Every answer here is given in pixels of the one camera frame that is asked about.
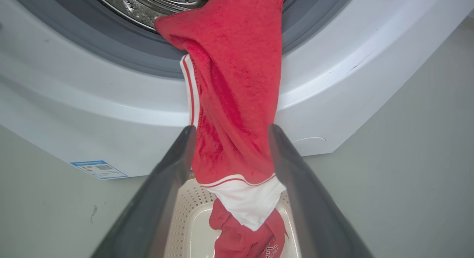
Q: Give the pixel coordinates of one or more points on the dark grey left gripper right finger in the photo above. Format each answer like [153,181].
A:
[314,206]

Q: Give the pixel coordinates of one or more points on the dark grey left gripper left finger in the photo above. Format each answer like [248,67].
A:
[148,206]

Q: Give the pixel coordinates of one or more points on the red and white garment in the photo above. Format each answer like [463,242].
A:
[237,84]

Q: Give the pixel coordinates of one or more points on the cream perforated laundry basket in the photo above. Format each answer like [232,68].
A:
[192,224]

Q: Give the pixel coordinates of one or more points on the stainless steel washing machine drum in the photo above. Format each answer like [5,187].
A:
[155,6]

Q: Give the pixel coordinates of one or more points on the blue and white energy label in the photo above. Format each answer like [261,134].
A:
[100,170]

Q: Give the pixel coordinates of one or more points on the round white filter cover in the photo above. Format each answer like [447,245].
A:
[314,145]

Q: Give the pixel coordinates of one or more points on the white front-load washing machine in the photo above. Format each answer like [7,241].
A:
[355,84]

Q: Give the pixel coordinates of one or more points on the grey rubber door gasket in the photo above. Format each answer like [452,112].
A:
[111,43]

